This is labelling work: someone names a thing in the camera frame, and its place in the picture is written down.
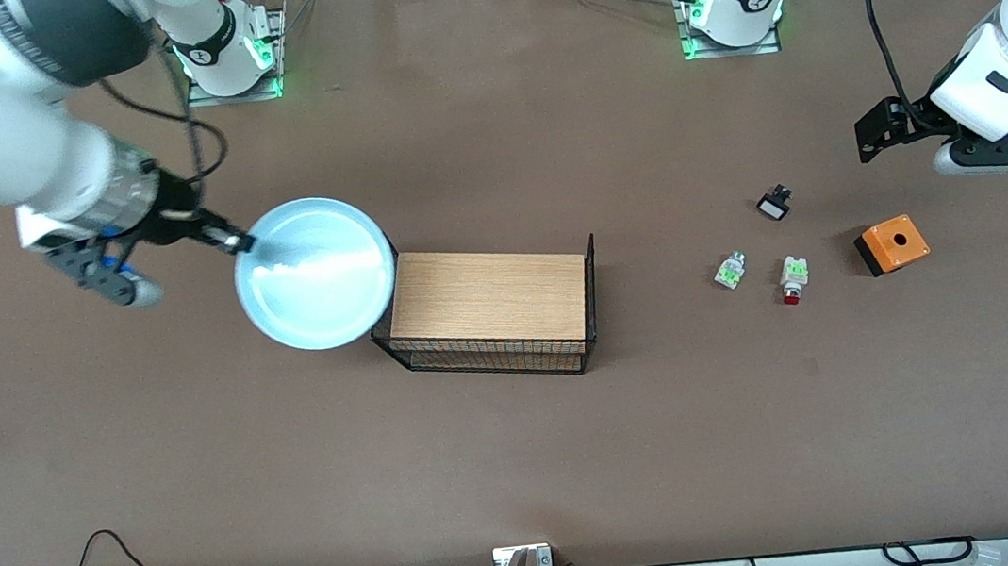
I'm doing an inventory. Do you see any light blue round plate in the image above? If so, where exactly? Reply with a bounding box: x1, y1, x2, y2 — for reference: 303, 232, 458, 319
226, 189, 405, 359

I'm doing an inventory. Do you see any red push button switch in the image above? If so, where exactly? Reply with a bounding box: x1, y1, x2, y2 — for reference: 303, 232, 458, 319
777, 254, 814, 307

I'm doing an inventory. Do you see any black white push button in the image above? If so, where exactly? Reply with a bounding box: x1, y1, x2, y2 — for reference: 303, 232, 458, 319
754, 183, 797, 224

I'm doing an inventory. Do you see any green white contact block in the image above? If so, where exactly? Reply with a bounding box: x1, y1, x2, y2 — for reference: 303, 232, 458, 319
711, 250, 751, 292

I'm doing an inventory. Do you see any orange button enclosure box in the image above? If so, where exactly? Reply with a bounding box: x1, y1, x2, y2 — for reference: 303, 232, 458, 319
851, 212, 934, 279

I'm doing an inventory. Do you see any black right camera mount bracket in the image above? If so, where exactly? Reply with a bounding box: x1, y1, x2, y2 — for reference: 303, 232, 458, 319
41, 229, 139, 315

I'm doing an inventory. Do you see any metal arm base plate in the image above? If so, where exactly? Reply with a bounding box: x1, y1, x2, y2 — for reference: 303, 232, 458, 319
177, 5, 294, 109
671, 0, 785, 64

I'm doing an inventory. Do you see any black wire rack wooden shelf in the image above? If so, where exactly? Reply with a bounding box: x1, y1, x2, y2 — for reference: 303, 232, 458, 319
362, 231, 610, 398

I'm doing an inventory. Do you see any black coiled cable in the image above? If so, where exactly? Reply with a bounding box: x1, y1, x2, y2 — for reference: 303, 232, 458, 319
880, 533, 978, 566

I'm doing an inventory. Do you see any white metal bracket plate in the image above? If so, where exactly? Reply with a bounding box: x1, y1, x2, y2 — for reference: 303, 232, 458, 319
491, 541, 556, 566

